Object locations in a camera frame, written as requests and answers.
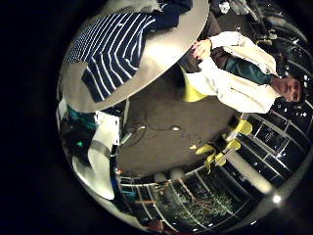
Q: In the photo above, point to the white round pillar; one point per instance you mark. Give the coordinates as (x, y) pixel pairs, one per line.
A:
(251, 173)

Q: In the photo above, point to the person in white jacket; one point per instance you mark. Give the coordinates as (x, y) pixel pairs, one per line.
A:
(234, 88)

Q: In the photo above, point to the yellow stool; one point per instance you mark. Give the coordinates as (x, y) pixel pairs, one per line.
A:
(192, 94)

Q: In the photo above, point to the yellow chair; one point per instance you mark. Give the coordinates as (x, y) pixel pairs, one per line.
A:
(244, 126)
(233, 145)
(205, 149)

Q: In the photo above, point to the navy white striped shirt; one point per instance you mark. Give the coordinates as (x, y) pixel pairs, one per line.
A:
(111, 49)

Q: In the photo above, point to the white crumpled bag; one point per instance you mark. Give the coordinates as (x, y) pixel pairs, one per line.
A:
(224, 7)

